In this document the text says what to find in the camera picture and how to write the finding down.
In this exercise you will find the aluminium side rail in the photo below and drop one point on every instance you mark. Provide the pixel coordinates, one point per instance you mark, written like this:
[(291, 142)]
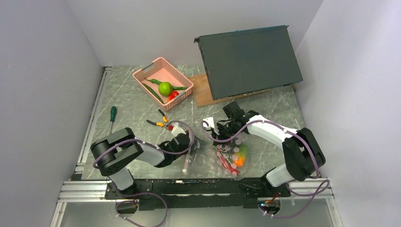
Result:
[(83, 191)]

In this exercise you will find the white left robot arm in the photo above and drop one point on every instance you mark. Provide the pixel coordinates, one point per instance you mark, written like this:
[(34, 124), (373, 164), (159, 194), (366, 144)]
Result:
[(114, 152)]

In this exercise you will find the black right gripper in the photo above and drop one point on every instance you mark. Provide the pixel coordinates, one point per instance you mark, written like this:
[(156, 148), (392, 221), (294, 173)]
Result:
[(220, 136)]

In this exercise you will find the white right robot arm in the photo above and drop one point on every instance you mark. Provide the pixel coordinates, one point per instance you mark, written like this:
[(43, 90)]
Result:
[(302, 153)]

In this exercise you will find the orange handled pliers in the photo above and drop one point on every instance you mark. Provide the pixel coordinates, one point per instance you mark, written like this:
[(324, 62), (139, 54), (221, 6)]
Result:
[(163, 124)]

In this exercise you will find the fake red chili pepper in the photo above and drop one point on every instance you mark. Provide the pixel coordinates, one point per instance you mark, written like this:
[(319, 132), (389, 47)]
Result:
[(230, 167)]

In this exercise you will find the green handled screwdriver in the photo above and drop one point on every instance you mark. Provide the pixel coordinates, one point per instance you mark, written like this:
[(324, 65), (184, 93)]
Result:
[(113, 113)]

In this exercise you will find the fake green lime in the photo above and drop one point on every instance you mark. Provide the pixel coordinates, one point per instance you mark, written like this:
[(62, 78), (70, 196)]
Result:
[(165, 88)]

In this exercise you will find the fake red tomato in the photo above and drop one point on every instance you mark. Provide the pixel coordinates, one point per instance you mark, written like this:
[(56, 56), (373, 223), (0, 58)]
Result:
[(172, 96)]

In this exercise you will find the pink plastic basket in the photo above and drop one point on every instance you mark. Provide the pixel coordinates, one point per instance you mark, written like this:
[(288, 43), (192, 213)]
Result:
[(162, 70)]

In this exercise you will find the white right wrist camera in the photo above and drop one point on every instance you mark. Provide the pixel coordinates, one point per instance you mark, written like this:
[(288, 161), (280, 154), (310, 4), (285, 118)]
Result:
[(208, 125)]

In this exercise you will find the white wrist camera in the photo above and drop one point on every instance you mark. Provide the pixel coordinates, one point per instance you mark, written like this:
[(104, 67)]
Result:
[(208, 125), (176, 129)]

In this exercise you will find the dark grey metal chassis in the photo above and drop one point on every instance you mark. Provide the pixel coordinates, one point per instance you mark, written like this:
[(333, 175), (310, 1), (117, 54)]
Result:
[(246, 61)]

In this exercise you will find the fake orange green mango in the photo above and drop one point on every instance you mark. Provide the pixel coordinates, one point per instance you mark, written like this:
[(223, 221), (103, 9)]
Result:
[(241, 152)]

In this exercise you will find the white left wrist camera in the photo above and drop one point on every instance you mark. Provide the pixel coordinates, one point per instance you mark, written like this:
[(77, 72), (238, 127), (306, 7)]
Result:
[(176, 129)]

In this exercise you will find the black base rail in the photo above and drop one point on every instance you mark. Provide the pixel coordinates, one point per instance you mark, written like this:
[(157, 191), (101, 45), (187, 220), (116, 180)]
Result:
[(151, 194)]

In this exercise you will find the brown wooden board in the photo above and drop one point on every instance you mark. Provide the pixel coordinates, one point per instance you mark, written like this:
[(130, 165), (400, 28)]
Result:
[(203, 96)]

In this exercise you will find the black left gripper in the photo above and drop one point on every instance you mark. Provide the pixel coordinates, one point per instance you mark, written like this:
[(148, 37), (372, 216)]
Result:
[(187, 132)]

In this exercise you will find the fake green bean pod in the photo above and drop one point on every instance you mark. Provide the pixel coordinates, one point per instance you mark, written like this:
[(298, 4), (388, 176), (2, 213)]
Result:
[(155, 81)]

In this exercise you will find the clear zip top bag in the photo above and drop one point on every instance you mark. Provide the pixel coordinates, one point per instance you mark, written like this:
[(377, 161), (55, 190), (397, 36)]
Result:
[(203, 162)]

